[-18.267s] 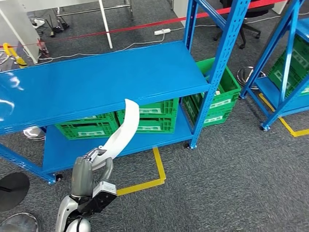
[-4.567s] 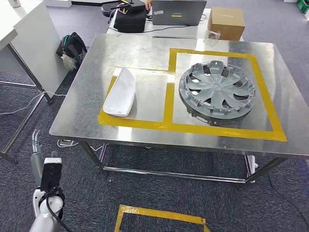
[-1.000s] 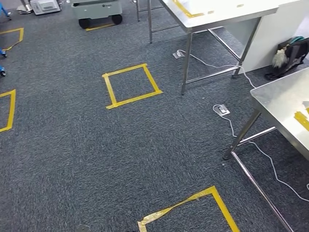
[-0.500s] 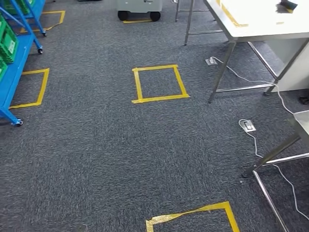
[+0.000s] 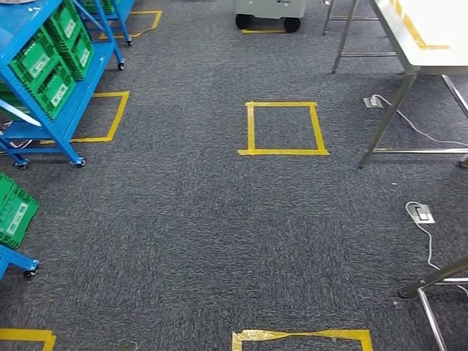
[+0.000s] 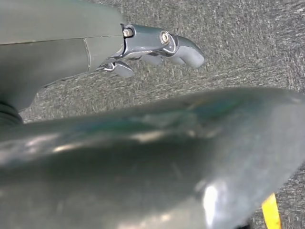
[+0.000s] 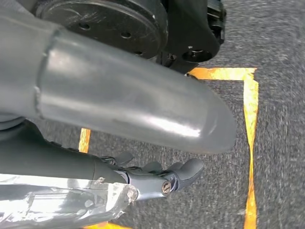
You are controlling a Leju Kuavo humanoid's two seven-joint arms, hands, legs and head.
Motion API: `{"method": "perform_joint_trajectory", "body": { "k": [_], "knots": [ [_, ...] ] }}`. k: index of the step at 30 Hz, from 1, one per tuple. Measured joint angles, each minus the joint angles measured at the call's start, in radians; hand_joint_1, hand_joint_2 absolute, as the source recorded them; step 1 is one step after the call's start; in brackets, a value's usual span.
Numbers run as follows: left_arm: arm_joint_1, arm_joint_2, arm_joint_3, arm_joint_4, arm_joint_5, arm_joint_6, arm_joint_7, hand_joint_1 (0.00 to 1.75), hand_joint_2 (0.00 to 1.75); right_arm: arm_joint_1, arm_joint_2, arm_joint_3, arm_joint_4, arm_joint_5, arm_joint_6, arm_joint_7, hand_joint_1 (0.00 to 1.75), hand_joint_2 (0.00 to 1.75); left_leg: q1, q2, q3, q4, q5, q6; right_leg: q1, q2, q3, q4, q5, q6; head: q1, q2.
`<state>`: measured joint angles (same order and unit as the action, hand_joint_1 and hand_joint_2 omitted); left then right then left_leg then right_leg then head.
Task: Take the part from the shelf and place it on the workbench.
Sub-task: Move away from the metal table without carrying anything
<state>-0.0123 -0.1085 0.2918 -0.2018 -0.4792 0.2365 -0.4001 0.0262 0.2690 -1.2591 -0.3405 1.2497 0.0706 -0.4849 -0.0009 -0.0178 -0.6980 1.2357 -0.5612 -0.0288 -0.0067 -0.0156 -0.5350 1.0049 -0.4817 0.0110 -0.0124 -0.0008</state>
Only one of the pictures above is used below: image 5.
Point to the yellow floor tape strip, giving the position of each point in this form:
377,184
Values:
263,31

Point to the white wheeled machine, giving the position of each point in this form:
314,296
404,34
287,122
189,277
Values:
270,7

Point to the crinkled yellow floor tape square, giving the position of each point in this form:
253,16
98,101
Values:
292,334

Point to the metal floor socket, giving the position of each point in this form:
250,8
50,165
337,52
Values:
422,213
373,102

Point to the green plastic crate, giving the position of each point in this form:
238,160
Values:
106,6
82,55
36,63
67,26
18,213
58,94

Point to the yellow tape on table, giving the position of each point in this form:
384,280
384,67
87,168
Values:
412,31

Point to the steel table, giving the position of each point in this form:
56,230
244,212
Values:
457,24

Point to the steel table frame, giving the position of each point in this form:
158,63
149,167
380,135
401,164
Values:
343,36

